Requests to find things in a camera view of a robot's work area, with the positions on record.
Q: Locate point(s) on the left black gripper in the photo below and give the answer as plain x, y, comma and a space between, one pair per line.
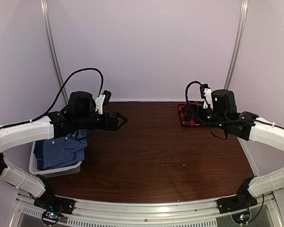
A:
113, 126

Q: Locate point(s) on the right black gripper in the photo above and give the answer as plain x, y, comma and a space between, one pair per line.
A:
197, 107

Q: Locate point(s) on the red black plaid shirt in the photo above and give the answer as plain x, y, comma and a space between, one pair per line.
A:
195, 116

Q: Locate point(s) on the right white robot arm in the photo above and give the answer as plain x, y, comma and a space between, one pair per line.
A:
247, 126

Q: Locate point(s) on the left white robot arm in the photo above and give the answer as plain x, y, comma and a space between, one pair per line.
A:
51, 126

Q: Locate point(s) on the white plastic laundry basket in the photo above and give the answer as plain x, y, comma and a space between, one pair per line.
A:
68, 170

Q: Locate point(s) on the blue checkered shirt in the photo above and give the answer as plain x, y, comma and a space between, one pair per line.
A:
61, 152

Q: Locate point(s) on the right circuit board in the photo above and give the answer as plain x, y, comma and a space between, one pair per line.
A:
241, 218

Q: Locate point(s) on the circuit board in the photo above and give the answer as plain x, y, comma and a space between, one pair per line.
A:
50, 217
241, 218

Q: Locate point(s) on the left circuit board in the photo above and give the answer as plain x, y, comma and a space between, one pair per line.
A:
50, 217

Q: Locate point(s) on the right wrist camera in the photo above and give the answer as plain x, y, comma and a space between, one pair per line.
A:
224, 105

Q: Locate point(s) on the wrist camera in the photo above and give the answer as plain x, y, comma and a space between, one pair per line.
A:
224, 105
80, 103

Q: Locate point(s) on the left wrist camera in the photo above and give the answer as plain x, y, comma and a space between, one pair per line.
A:
80, 103

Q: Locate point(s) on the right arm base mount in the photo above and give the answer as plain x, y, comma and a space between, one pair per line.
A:
242, 200

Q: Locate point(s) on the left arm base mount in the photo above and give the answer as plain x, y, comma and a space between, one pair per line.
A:
51, 202

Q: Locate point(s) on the right aluminium corner post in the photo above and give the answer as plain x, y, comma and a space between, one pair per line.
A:
238, 41

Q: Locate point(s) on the aluminium corner post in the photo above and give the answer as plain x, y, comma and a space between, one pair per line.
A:
238, 41
50, 41

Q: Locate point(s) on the front aluminium frame rail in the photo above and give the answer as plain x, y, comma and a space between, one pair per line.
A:
199, 213

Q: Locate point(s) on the left aluminium corner post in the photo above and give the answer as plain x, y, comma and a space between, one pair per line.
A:
50, 41

